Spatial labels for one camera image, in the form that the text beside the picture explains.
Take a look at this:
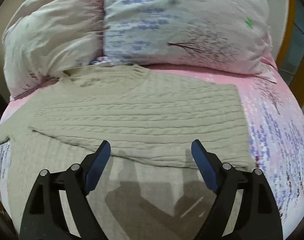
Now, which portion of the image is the beige cable knit sweater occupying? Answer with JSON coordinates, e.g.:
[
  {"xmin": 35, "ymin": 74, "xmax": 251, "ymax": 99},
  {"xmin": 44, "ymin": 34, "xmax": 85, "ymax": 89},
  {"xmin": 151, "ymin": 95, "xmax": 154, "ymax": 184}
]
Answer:
[{"xmin": 0, "ymin": 66, "xmax": 254, "ymax": 239}]

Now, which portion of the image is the pink floral bed sheet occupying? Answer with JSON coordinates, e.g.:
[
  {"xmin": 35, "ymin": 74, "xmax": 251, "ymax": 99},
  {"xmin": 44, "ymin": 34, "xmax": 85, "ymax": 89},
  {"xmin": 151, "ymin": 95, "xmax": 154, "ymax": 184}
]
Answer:
[{"xmin": 0, "ymin": 65, "xmax": 304, "ymax": 237}]

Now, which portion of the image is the blue white floral pillow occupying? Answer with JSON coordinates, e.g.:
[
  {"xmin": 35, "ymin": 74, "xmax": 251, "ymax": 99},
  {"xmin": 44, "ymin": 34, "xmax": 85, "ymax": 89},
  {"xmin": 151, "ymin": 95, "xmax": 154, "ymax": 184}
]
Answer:
[{"xmin": 104, "ymin": 0, "xmax": 275, "ymax": 82}]

